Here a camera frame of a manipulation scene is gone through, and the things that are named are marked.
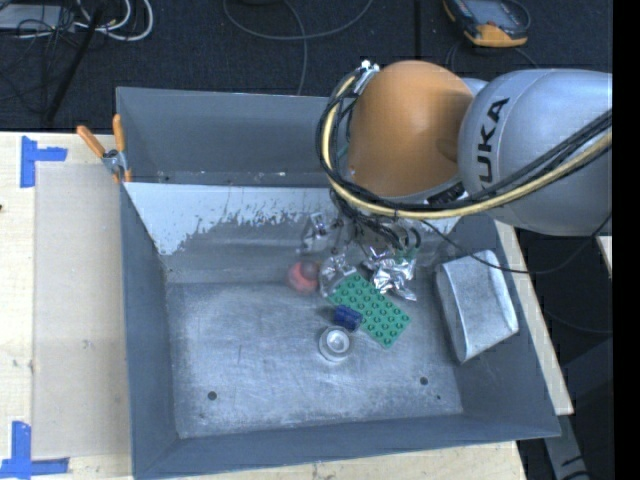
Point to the grey metal tray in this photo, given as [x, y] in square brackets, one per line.
[475, 303]

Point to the pale cardboard board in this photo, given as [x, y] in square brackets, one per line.
[75, 308]

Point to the crumpled silver foil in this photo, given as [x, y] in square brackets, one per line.
[395, 275]

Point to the orange ball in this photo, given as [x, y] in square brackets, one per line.
[300, 278]

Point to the grey metal bin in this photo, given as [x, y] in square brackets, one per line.
[260, 358]

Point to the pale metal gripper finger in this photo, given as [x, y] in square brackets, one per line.
[315, 230]
[336, 274]

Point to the small blue block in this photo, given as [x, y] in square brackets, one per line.
[347, 316]

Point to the green studded flat plate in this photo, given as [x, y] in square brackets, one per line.
[380, 313]

